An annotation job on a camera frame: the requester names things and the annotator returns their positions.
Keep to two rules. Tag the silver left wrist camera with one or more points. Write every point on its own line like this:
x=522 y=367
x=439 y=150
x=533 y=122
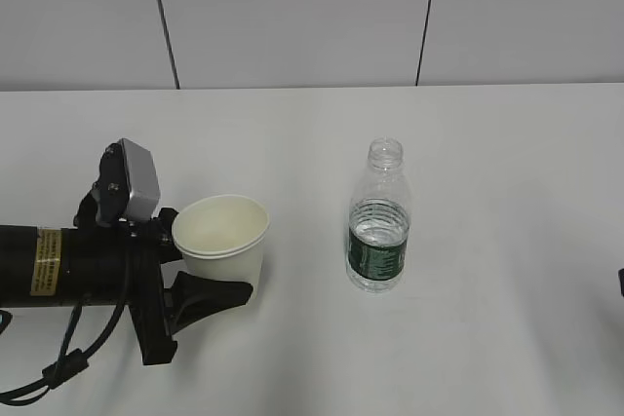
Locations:
x=128 y=186

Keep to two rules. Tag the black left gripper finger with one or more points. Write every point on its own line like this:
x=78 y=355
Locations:
x=166 y=219
x=190 y=299

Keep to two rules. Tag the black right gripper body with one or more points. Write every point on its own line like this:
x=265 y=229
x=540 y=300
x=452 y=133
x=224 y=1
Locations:
x=621 y=281

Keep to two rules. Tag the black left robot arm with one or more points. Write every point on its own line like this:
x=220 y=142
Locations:
x=118 y=265

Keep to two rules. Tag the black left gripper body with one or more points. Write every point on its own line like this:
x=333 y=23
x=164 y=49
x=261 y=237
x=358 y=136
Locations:
x=141 y=252

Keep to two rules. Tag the clear green-label water bottle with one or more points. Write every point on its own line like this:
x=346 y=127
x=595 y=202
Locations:
x=379 y=219

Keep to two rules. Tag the white paper cup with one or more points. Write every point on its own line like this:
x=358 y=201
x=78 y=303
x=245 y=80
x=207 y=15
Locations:
x=222 y=238

